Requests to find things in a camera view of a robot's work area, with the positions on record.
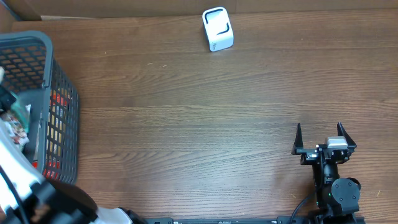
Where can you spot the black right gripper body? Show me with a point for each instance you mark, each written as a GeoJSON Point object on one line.
{"type": "Point", "coordinates": [307, 157]}

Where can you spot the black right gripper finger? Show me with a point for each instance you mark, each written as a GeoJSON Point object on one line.
{"type": "Point", "coordinates": [298, 143]}
{"type": "Point", "coordinates": [342, 132]}

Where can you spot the red orange spaghetti pack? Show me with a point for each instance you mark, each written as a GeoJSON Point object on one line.
{"type": "Point", "coordinates": [59, 162]}

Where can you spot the beige brown snack pouch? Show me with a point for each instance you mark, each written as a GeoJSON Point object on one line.
{"type": "Point", "coordinates": [16, 119]}

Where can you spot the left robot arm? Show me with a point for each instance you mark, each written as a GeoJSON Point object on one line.
{"type": "Point", "coordinates": [28, 197]}

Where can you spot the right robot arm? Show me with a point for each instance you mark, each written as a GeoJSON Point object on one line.
{"type": "Point", "coordinates": [337, 198]}

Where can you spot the white barcode scanner box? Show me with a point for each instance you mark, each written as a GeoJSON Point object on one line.
{"type": "Point", "coordinates": [218, 29]}

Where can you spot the grey plastic shopping basket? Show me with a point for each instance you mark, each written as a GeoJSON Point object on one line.
{"type": "Point", "coordinates": [33, 75]}

